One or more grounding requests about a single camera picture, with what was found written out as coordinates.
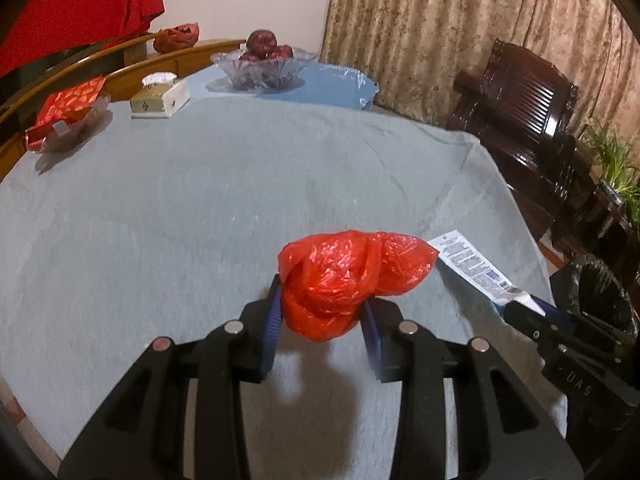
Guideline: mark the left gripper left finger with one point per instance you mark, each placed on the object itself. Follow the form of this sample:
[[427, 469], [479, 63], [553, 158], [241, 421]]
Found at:
[[139, 430]]

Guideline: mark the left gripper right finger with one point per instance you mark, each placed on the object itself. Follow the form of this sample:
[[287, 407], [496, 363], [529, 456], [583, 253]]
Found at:
[[463, 414]]

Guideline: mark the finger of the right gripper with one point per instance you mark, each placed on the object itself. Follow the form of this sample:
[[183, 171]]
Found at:
[[538, 320]]

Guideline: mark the white toothpaste tube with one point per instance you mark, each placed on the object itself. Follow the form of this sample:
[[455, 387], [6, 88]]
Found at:
[[466, 261]]

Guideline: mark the red plastic bag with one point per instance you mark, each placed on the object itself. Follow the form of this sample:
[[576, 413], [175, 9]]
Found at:
[[326, 278]]

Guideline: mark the black trash bin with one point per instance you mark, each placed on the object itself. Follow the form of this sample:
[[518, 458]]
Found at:
[[588, 291]]

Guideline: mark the green potted plant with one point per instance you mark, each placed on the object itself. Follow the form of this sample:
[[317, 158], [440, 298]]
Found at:
[[617, 168]]

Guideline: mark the grey-blue table cloth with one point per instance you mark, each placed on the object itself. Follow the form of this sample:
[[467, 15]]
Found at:
[[171, 226]]

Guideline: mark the dark wooden armchair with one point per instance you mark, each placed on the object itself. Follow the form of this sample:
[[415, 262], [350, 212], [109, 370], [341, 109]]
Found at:
[[520, 109]]

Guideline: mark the small glass dish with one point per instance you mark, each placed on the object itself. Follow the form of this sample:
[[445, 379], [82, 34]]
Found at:
[[64, 135]]

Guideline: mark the beige patterned curtain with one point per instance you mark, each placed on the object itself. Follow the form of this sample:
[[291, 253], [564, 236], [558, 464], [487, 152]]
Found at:
[[413, 50]]

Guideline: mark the red snack packet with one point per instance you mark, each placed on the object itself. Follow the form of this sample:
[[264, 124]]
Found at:
[[70, 103]]

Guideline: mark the tissue box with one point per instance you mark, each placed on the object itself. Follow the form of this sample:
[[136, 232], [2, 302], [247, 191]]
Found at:
[[162, 94]]

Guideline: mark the glass fruit bowl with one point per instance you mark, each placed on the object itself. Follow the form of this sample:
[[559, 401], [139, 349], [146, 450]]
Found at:
[[265, 76]]

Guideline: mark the dark red apples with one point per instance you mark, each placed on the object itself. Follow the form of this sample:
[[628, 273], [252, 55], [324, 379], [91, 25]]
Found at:
[[262, 45]]

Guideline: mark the red-brown bag on bench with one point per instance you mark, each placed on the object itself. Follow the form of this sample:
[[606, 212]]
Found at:
[[177, 38]]

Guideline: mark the red cloth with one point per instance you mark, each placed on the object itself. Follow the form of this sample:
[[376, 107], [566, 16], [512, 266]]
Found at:
[[32, 29]]

